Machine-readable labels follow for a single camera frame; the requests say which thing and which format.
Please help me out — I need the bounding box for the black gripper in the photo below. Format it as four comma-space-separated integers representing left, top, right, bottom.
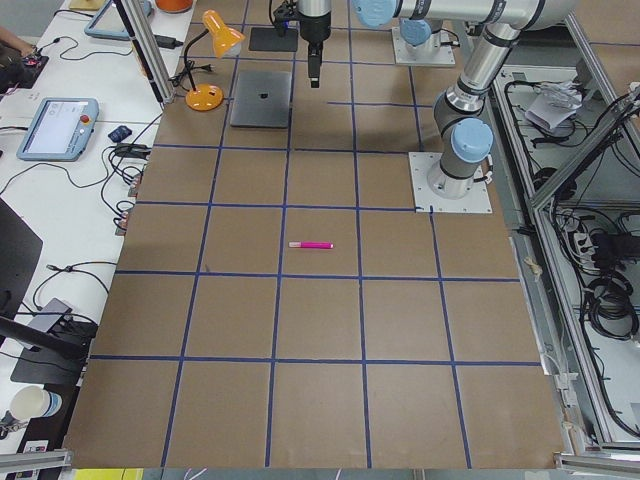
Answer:
272, 0, 325, 89

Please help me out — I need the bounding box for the pink highlighter pen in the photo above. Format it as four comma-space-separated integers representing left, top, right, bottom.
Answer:
288, 241, 334, 250

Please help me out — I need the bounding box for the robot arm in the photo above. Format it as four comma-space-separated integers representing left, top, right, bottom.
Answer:
352, 0, 577, 200
269, 0, 331, 89

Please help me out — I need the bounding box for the silver laptop notebook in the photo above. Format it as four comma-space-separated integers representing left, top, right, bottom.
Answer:
230, 70, 292, 129

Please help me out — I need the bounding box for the black mousepad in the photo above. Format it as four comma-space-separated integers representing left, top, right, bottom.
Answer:
249, 27, 298, 52

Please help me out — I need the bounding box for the black power adapter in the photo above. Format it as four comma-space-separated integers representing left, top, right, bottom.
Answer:
154, 34, 183, 49

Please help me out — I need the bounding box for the orange round object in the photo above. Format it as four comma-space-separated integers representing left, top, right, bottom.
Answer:
155, 0, 193, 14

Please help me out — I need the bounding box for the dark blue pouch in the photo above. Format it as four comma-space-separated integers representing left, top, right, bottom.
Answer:
108, 125, 132, 143

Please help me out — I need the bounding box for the teach pendant tablet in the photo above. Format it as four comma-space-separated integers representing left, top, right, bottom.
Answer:
84, 0, 130, 41
16, 97, 100, 162

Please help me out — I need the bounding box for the crumpled white paper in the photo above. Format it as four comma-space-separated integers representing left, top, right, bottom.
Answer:
525, 81, 583, 131

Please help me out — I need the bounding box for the grey usb hub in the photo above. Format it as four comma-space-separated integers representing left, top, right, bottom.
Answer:
28, 298, 72, 333

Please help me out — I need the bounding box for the black monitor stand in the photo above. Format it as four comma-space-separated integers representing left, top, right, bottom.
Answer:
1, 203, 97, 385

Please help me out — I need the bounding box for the paper cup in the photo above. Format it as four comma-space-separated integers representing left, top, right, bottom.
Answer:
9, 385, 63, 421

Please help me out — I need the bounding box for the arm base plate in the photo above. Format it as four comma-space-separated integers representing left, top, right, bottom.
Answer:
408, 152, 493, 214
391, 27, 456, 68

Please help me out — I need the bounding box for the lamp power cable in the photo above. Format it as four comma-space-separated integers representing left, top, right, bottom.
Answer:
169, 59, 217, 91

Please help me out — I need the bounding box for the aluminium frame post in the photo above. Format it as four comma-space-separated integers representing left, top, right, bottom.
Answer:
114, 0, 175, 105

